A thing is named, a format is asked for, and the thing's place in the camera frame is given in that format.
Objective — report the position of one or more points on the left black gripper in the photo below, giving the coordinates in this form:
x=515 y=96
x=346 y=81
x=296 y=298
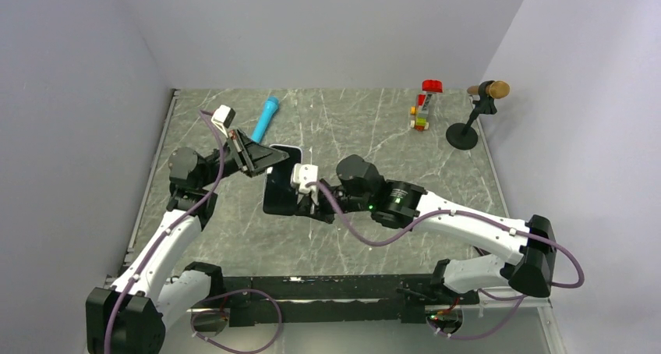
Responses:
x=252 y=157

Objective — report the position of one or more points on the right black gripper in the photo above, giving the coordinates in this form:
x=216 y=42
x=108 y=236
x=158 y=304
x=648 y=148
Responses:
x=316 y=210

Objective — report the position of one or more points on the phone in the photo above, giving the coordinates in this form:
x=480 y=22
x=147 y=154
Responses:
x=279 y=197

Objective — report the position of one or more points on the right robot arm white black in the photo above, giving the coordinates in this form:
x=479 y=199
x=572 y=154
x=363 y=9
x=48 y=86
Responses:
x=519 y=253

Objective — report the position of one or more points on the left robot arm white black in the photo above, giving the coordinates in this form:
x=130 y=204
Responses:
x=135 y=312

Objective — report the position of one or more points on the blue toy microphone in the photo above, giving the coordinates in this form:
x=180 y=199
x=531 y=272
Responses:
x=270 y=107

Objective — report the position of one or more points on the colourful toy brick stack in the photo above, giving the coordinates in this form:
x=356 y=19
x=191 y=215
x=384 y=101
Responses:
x=420 y=112

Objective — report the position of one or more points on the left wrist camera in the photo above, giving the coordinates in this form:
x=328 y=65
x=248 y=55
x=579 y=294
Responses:
x=222 y=118

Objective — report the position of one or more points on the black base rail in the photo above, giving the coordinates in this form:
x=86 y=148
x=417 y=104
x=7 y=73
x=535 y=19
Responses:
x=408 y=298

